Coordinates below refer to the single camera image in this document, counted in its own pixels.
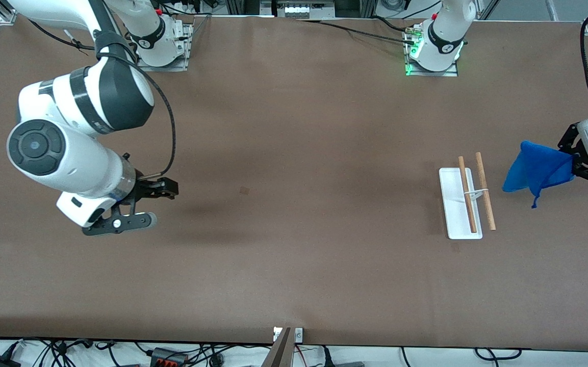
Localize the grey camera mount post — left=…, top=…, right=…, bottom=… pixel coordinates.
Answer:
left=262, top=328, right=294, bottom=367

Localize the blue microfiber towel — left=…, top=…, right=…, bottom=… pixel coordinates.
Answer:
left=502, top=141, right=576, bottom=208

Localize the white metal clamp bracket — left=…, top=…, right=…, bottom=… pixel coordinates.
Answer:
left=273, top=327, right=303, bottom=342

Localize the black looped floor cable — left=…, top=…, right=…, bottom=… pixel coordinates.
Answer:
left=474, top=348, right=523, bottom=360

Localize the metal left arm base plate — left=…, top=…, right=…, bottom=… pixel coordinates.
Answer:
left=405, top=25, right=458, bottom=77

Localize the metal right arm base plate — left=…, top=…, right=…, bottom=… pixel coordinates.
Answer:
left=136, top=23, right=193, bottom=72

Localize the aluminium frame profile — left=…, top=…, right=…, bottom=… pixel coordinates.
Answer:
left=225, top=0, right=274, bottom=16

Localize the white terminal box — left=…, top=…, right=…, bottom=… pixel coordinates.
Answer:
left=276, top=0, right=335, bottom=19

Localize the black orange power strip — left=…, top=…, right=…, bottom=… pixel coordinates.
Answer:
left=150, top=348, right=188, bottom=367

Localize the white rack base tray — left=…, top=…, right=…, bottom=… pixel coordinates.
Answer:
left=439, top=168, right=483, bottom=240

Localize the black cable on table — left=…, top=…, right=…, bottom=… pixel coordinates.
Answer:
left=298, top=18, right=417, bottom=45

